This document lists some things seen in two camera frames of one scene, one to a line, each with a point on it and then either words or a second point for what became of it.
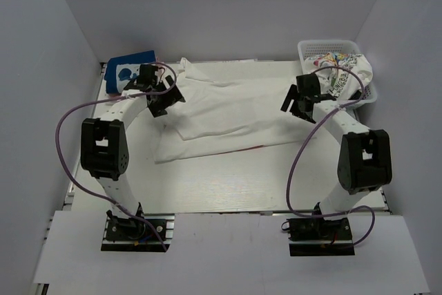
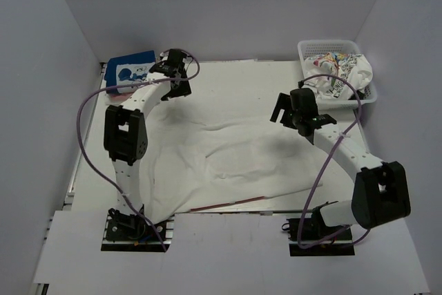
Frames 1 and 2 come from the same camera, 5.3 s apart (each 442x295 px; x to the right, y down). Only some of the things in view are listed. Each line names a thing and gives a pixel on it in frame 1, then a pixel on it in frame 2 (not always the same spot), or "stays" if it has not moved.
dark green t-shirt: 356,96 stays
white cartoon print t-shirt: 340,74 stays
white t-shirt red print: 221,116 to 197,162
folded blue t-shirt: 122,70 stays
